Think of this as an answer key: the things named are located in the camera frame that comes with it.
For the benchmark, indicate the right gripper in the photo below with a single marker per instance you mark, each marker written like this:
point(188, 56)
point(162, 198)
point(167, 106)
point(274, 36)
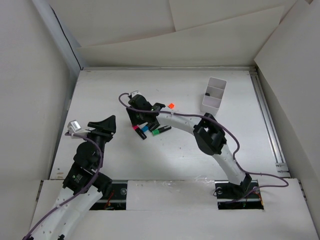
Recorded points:
point(135, 121)

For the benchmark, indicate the green highlighter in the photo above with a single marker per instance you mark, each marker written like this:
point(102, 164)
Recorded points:
point(161, 130)

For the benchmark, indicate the white divided container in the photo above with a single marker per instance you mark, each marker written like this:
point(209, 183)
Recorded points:
point(216, 88)

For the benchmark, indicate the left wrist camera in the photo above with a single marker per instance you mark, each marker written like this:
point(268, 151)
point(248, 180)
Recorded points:
point(73, 127)

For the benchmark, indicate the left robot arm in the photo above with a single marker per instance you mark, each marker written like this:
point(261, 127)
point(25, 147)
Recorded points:
point(84, 184)

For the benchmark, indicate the orange highlighter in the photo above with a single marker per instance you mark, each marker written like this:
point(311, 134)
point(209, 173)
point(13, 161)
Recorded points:
point(171, 106)

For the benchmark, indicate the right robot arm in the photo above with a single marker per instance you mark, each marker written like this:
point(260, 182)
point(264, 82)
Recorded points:
point(209, 136)

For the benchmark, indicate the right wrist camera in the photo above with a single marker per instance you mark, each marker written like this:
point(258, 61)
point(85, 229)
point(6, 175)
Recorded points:
point(134, 93)

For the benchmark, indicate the blue highlighter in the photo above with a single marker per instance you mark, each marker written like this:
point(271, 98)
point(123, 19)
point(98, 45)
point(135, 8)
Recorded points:
point(144, 129)

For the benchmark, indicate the aluminium table rail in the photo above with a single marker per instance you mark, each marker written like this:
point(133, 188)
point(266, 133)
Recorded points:
point(276, 149)

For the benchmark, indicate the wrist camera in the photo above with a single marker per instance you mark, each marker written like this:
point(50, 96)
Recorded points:
point(134, 93)
point(73, 127)

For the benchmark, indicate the pink highlighter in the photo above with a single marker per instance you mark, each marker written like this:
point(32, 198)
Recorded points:
point(140, 132)

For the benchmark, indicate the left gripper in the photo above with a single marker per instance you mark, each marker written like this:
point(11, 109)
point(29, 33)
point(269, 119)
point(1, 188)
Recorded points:
point(107, 128)

